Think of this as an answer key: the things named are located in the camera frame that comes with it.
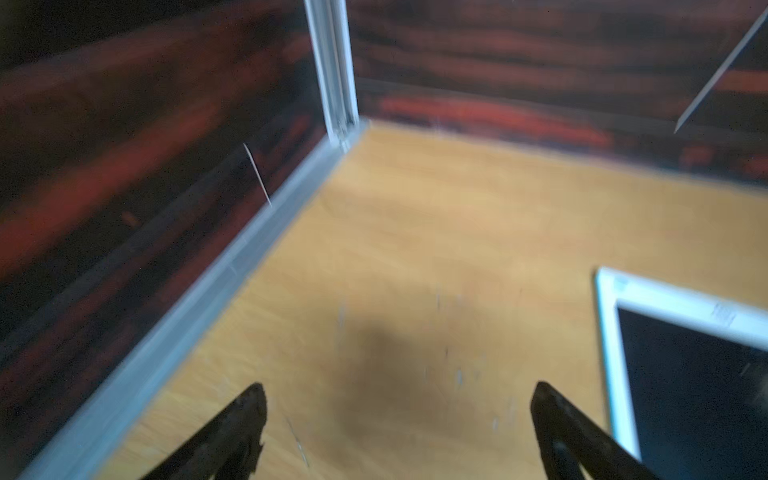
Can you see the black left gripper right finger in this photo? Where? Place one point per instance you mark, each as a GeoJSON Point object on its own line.
{"type": "Point", "coordinates": [572, 446]}

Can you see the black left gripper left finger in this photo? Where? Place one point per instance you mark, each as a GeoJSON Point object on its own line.
{"type": "Point", "coordinates": [227, 447]}

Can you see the white teal drawing tablet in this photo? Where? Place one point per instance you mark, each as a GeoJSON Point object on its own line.
{"type": "Point", "coordinates": [686, 378]}

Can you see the aluminium frame right post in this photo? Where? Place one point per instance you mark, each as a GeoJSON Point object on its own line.
{"type": "Point", "coordinates": [721, 70]}

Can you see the aluminium frame post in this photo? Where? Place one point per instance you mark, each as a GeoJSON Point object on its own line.
{"type": "Point", "coordinates": [329, 30]}
{"type": "Point", "coordinates": [721, 70]}

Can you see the aluminium frame left post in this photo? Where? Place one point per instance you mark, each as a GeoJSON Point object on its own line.
{"type": "Point", "coordinates": [329, 30]}

